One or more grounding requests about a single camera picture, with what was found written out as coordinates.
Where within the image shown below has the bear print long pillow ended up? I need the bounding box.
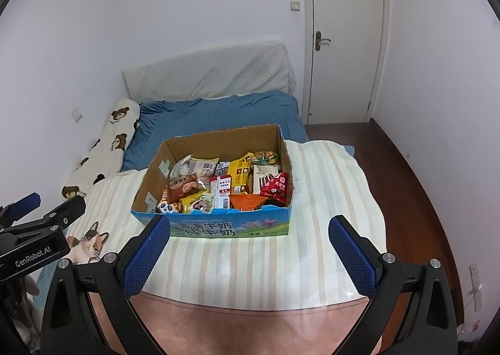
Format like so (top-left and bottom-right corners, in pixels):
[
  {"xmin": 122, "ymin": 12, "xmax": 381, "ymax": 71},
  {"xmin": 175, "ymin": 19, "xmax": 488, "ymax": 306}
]
[{"xmin": 61, "ymin": 98, "xmax": 140, "ymax": 199}]

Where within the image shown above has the orange snack packet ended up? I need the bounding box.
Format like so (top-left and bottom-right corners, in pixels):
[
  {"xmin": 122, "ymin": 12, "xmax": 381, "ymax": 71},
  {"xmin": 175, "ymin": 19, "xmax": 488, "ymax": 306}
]
[{"xmin": 230, "ymin": 193, "xmax": 269, "ymax": 212}]

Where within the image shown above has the door handle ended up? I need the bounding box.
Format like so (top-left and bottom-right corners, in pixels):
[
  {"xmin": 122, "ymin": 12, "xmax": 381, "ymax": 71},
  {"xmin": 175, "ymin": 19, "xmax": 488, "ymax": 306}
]
[{"xmin": 314, "ymin": 31, "xmax": 331, "ymax": 51}]

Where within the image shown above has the brown snack packet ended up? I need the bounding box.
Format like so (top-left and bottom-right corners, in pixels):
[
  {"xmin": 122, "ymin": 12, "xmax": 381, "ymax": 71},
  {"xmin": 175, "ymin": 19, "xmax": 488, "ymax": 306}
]
[{"xmin": 167, "ymin": 173, "xmax": 198, "ymax": 203}]

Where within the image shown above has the clear small candy packet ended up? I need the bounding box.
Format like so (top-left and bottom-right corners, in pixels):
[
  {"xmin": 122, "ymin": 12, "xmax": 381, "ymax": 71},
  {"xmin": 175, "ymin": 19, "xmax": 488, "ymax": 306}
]
[{"xmin": 156, "ymin": 200, "xmax": 183, "ymax": 214}]

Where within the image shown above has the red white spicy strip packet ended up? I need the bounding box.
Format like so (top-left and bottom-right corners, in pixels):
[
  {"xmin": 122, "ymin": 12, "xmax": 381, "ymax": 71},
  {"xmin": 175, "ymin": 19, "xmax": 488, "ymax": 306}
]
[{"xmin": 210, "ymin": 175, "xmax": 231, "ymax": 209}]

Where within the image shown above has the blue bed sheet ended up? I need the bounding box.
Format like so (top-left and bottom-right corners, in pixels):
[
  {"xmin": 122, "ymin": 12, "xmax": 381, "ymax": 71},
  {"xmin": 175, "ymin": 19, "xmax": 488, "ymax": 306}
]
[{"xmin": 121, "ymin": 90, "xmax": 309, "ymax": 171}]

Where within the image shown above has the yellow black snack bag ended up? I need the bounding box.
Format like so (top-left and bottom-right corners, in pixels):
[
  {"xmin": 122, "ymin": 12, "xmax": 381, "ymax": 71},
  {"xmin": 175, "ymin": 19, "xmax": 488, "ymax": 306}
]
[{"xmin": 227, "ymin": 153, "xmax": 253, "ymax": 194}]

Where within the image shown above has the white barcode snack packet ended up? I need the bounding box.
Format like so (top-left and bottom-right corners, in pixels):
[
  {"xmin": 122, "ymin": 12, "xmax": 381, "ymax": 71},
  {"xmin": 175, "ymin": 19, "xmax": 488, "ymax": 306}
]
[{"xmin": 213, "ymin": 161, "xmax": 230, "ymax": 177}]

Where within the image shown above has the cat print cushion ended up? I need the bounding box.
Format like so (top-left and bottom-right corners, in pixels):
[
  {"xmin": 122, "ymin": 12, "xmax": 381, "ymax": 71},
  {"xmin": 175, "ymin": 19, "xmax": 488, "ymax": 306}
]
[{"xmin": 64, "ymin": 221, "xmax": 109, "ymax": 264}]

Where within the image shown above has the red triangular snack packet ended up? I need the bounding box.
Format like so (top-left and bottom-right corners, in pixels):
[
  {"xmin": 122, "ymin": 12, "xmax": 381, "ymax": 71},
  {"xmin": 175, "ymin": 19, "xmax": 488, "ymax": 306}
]
[{"xmin": 259, "ymin": 172, "xmax": 288, "ymax": 204}]

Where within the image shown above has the white grey snack bag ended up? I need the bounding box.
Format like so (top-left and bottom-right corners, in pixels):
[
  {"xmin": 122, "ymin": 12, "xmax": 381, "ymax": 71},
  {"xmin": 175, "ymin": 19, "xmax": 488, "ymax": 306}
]
[{"xmin": 169, "ymin": 154, "xmax": 219, "ymax": 182}]

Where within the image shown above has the white door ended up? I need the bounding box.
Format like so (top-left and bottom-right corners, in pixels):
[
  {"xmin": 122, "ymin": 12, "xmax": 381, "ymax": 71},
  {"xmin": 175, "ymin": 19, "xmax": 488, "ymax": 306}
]
[{"xmin": 302, "ymin": 0, "xmax": 390, "ymax": 125}]

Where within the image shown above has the white headboard cushion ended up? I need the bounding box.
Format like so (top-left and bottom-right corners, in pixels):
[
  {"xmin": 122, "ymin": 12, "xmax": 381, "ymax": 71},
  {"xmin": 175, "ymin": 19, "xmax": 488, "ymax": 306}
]
[{"xmin": 123, "ymin": 37, "xmax": 296, "ymax": 103}]

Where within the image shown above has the blue cardboard snack box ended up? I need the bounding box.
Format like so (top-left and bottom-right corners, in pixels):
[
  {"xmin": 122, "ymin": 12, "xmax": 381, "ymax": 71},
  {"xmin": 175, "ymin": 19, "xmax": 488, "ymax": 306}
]
[{"xmin": 131, "ymin": 124, "xmax": 293, "ymax": 238}]

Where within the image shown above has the wall light switch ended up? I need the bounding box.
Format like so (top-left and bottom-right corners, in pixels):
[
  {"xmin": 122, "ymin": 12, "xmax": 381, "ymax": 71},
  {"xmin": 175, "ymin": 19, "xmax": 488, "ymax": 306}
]
[{"xmin": 290, "ymin": 1, "xmax": 300, "ymax": 11}]

